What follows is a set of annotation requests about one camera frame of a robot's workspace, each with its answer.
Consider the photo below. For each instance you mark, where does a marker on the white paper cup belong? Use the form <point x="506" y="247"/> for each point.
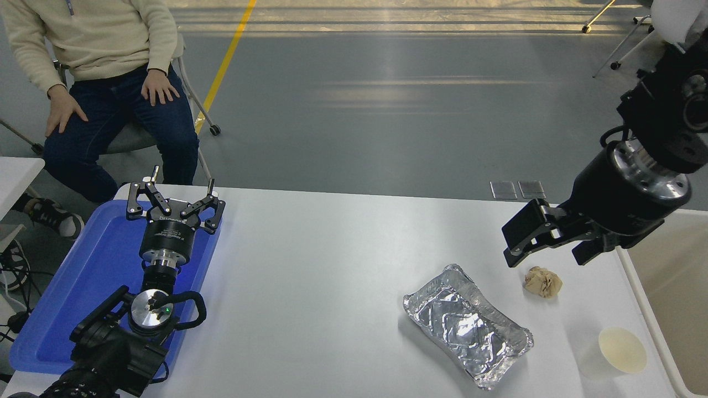
<point x="622" y="349"/>

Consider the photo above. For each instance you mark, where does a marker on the white chair with metal legs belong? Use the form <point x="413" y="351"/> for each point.
<point x="669" y="16"/>

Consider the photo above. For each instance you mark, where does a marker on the crumpled silver foil tray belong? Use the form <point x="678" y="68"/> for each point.
<point x="464" y="326"/>

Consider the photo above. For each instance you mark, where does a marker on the person's left hand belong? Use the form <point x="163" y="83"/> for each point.
<point x="160" y="87"/>

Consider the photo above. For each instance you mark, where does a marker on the person's right hand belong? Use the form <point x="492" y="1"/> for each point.
<point x="63" y="108"/>

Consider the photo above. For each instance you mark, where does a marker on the blue plastic tray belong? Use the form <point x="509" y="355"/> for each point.
<point x="83" y="276"/>

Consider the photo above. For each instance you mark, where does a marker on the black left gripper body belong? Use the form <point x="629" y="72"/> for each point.
<point x="168" y="232"/>

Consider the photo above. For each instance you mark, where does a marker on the person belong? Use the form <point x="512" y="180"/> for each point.
<point x="99" y="38"/>

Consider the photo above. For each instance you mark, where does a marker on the crumpled tan paper ball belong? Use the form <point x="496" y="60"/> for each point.
<point x="543" y="282"/>

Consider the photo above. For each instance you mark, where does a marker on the person's right forearm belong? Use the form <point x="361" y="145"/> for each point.
<point x="34" y="55"/>

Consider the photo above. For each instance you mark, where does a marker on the white side table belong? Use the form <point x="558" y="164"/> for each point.
<point x="16" y="177"/>

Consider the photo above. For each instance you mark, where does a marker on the metal chair leg with caster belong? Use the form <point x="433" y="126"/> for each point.
<point x="598" y="15"/>

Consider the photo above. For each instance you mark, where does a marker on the large pale bin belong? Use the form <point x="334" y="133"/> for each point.
<point x="680" y="309"/>

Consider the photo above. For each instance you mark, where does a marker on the metal floor plate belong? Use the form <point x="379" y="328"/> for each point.
<point x="503" y="190"/>
<point x="532" y="189"/>

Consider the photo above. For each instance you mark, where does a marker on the grey office chair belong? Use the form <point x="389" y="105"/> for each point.
<point x="127" y="138"/>

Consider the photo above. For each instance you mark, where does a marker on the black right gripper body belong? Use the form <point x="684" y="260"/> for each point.
<point x="605" y="199"/>

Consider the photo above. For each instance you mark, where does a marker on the black power plug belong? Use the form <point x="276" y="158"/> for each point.
<point x="19" y="321"/>

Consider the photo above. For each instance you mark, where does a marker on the person's left forearm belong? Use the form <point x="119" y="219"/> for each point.
<point x="163" y="50"/>

